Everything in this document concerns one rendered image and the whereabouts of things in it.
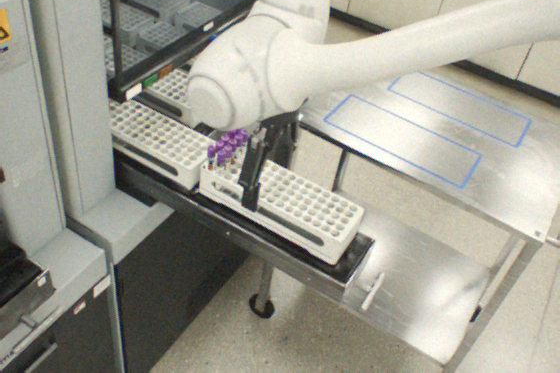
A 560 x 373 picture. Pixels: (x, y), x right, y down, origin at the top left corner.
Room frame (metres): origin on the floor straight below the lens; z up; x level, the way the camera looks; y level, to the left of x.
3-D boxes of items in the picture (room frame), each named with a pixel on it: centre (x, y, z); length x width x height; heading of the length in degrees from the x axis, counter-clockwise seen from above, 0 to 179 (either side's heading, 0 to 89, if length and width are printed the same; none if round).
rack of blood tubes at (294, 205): (0.76, -0.01, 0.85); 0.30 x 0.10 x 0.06; 66
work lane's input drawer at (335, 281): (0.81, 0.11, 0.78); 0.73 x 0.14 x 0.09; 66
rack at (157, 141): (0.89, 0.27, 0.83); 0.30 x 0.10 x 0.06; 66
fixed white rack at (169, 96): (1.07, 0.31, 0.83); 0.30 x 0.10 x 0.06; 66
